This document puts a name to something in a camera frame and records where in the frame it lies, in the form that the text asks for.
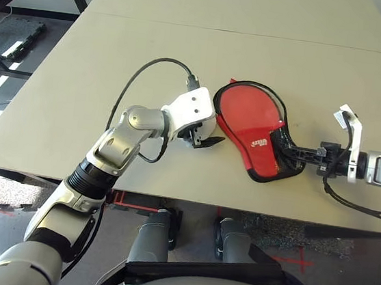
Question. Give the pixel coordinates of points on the grey robot leg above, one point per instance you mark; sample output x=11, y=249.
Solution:
x=152, y=238
x=234, y=240

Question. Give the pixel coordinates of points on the grey right robot leg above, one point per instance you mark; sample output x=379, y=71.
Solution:
x=234, y=240

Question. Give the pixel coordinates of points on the black red paddle case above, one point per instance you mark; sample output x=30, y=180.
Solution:
x=257, y=157

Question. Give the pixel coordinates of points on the grey left robot leg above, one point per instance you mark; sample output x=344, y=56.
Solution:
x=152, y=238

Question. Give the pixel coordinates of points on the red floor tape lines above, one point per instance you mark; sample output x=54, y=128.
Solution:
x=125, y=205

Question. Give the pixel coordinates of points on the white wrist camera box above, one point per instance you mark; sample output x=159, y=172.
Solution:
x=194, y=107
x=356, y=134

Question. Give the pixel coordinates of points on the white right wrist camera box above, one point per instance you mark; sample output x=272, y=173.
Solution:
x=356, y=134

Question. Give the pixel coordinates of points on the light speckled floor mat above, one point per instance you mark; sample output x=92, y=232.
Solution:
x=5, y=193

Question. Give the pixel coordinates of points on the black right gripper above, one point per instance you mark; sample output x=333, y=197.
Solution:
x=333, y=162

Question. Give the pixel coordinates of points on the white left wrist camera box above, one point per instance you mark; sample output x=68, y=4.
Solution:
x=194, y=107

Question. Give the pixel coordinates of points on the dark speckled floor mat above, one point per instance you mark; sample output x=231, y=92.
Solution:
x=270, y=230

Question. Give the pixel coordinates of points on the red floor tape cross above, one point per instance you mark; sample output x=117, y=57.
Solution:
x=300, y=262

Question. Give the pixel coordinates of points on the black floor mat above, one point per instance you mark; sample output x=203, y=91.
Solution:
x=20, y=37

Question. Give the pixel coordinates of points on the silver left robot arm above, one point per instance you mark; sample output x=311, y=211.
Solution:
x=118, y=144

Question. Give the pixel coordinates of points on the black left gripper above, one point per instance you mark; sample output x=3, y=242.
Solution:
x=191, y=135

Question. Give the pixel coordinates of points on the black torso bar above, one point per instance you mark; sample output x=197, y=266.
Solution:
x=203, y=271

